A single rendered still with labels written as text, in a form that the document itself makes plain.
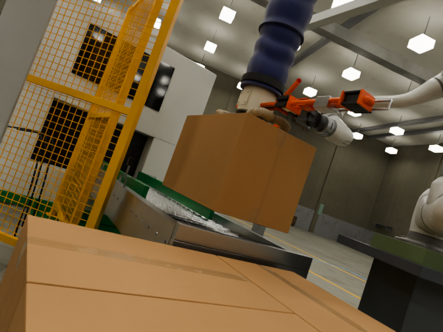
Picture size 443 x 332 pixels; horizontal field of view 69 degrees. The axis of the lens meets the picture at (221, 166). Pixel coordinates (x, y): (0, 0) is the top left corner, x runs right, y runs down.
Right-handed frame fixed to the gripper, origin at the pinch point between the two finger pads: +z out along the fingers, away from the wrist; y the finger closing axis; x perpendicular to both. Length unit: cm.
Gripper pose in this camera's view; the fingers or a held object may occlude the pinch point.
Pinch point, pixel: (291, 105)
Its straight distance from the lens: 145.6
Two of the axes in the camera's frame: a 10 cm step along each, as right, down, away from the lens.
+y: -3.3, 9.4, -0.6
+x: -5.1, -1.2, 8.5
